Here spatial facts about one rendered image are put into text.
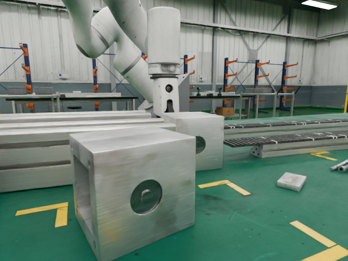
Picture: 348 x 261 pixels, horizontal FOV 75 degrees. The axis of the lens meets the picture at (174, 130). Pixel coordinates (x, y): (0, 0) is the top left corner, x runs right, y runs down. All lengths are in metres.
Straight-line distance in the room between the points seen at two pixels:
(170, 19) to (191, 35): 8.78
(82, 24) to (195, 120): 0.67
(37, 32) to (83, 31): 7.34
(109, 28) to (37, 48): 7.24
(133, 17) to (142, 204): 0.54
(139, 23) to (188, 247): 0.58
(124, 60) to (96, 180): 0.85
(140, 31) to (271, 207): 0.55
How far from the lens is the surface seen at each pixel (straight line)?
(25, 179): 0.38
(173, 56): 0.58
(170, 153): 0.21
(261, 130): 0.74
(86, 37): 0.97
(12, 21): 8.43
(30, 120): 0.56
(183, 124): 0.37
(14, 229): 0.30
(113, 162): 0.18
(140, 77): 1.02
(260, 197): 0.33
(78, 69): 8.10
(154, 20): 0.60
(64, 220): 0.29
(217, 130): 0.40
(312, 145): 0.60
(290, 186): 0.37
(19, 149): 0.37
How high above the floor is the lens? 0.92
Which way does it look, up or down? 10 degrees down
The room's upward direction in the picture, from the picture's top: straight up
